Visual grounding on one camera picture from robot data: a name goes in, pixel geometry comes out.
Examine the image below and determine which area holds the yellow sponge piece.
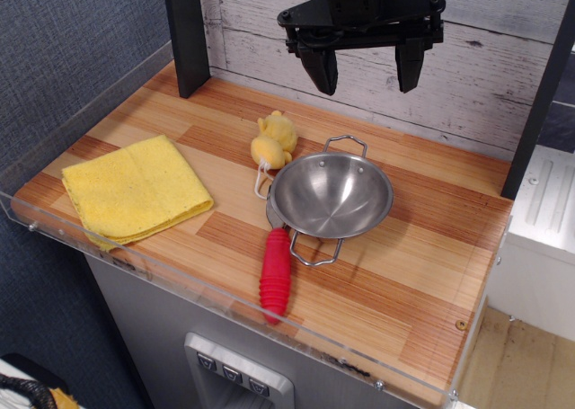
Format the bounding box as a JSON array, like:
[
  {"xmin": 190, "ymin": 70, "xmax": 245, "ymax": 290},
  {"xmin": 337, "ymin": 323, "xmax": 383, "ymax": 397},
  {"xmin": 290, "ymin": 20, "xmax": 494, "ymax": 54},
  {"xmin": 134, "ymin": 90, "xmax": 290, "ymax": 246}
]
[{"xmin": 49, "ymin": 388, "xmax": 82, "ymax": 409}]

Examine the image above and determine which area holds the red-handled utensil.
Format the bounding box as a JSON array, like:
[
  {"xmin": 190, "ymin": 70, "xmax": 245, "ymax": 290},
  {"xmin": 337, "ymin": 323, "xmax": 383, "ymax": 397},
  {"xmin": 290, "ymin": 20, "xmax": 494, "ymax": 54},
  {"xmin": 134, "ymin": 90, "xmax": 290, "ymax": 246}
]
[{"xmin": 260, "ymin": 199, "xmax": 291, "ymax": 325}]

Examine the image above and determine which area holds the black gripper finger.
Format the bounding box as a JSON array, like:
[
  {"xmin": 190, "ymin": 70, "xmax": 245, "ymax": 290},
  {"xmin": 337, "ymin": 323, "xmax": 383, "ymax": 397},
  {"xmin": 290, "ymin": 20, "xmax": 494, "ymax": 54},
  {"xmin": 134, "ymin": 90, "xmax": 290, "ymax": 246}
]
[
  {"xmin": 395, "ymin": 39, "xmax": 425, "ymax": 93},
  {"xmin": 299, "ymin": 48, "xmax": 338, "ymax": 95}
]

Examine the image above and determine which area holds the folded yellow cloth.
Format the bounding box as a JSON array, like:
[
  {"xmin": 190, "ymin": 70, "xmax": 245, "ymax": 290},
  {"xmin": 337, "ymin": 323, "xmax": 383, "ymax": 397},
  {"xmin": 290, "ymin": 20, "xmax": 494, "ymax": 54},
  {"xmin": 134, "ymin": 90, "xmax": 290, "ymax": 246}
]
[{"xmin": 62, "ymin": 135, "xmax": 214, "ymax": 252}]

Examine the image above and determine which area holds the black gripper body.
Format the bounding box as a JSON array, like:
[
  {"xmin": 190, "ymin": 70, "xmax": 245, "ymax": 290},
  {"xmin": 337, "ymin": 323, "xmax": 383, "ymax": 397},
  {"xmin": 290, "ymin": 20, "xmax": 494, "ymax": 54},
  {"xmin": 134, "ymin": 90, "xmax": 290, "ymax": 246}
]
[{"xmin": 278, "ymin": 0, "xmax": 446, "ymax": 58}]

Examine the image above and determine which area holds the grey toy cabinet front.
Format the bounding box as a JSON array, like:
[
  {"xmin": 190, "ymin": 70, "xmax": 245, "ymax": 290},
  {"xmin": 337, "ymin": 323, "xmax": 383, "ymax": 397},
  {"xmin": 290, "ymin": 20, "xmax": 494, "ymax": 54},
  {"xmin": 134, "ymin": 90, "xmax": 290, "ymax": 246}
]
[{"xmin": 83, "ymin": 251, "xmax": 405, "ymax": 409}]

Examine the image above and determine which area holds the white ridged appliance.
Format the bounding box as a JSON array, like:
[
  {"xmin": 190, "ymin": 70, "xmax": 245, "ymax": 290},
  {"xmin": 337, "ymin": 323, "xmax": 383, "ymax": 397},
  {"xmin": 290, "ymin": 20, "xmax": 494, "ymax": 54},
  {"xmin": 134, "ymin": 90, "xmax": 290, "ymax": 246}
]
[{"xmin": 486, "ymin": 146, "xmax": 574, "ymax": 341}]

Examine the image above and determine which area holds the yellow plush toy with loop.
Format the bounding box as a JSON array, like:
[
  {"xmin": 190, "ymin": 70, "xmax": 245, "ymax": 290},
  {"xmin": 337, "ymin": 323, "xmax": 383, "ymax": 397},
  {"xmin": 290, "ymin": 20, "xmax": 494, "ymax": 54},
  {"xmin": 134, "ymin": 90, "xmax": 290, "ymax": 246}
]
[{"xmin": 251, "ymin": 111, "xmax": 298, "ymax": 200}]

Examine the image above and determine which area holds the clear acrylic guard rail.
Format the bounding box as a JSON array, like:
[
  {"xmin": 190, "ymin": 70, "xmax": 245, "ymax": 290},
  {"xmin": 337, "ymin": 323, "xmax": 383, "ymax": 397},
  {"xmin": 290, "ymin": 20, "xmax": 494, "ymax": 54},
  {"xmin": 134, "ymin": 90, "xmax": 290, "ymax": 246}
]
[{"xmin": 1, "ymin": 39, "xmax": 516, "ymax": 407}]

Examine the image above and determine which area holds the steel two-handled bowl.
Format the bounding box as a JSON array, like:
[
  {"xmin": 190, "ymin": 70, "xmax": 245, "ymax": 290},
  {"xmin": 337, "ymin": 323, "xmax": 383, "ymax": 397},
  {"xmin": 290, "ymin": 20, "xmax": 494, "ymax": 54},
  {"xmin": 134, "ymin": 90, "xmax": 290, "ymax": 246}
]
[{"xmin": 266, "ymin": 135, "xmax": 394, "ymax": 267}]

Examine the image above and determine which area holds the black right support post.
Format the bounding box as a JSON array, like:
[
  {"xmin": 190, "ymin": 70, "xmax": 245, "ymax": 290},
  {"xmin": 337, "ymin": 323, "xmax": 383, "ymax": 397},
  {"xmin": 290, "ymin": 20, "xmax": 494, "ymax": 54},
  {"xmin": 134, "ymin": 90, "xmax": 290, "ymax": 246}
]
[{"xmin": 500, "ymin": 0, "xmax": 574, "ymax": 200}]

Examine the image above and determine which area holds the black woven item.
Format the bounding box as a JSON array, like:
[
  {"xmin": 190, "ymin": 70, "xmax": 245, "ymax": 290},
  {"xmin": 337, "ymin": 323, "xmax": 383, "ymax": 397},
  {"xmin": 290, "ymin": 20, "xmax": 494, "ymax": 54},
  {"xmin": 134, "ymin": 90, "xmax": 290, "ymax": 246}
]
[{"xmin": 1, "ymin": 374, "xmax": 58, "ymax": 409}]

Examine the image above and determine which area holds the grey panel with buttons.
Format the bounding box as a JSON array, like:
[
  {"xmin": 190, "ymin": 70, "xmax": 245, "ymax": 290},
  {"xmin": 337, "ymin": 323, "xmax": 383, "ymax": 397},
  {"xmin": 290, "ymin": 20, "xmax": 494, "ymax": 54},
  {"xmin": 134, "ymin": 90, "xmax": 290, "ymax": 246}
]
[{"xmin": 184, "ymin": 333, "xmax": 296, "ymax": 409}]

